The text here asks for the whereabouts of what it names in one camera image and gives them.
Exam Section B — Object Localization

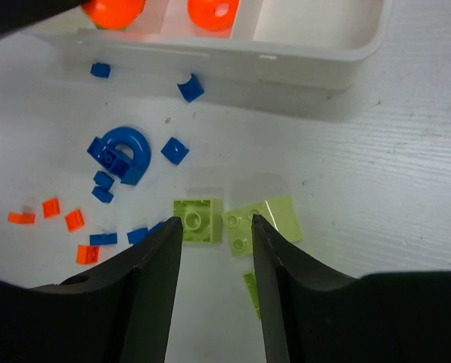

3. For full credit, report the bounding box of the small blue lego brick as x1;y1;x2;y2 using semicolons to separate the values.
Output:
148;221;164;234
90;63;111;79
127;227;148;245
92;186;114;203
160;137;189;166
89;233;117;247
93;171;114;191
177;73;204;103

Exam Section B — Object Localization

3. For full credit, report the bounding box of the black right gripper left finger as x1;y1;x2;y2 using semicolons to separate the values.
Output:
0;217;182;362

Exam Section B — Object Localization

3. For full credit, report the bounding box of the white sorting tray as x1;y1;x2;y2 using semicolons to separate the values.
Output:
28;1;393;91

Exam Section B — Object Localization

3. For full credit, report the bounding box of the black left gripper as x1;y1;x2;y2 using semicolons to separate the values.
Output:
0;0;88;40

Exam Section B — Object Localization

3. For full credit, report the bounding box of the small orange lego brick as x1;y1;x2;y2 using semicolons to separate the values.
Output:
8;212;36;225
64;209;85;233
76;245;100;265
42;197;61;219

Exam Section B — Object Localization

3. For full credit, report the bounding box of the light green lego brick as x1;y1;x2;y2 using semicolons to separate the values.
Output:
222;195;303;257
243;271;261;320
173;198;223;244

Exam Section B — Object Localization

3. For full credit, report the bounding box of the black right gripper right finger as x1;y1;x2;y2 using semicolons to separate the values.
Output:
252;215;451;362

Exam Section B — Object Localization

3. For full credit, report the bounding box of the orange dish lego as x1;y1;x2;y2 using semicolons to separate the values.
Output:
187;0;239;31
81;0;145;30

